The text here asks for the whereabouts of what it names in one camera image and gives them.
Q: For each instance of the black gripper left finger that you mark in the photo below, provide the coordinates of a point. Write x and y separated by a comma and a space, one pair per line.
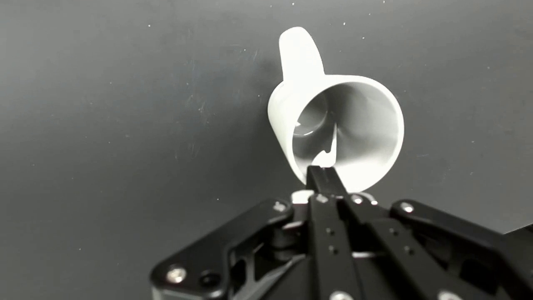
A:
326, 244

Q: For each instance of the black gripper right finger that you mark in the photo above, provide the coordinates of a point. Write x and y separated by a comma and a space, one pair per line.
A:
421, 255

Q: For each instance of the white plastic spoon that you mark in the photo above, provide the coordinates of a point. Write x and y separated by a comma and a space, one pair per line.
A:
331, 147

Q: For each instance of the white ceramic mug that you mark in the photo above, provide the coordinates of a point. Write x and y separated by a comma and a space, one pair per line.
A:
354, 110

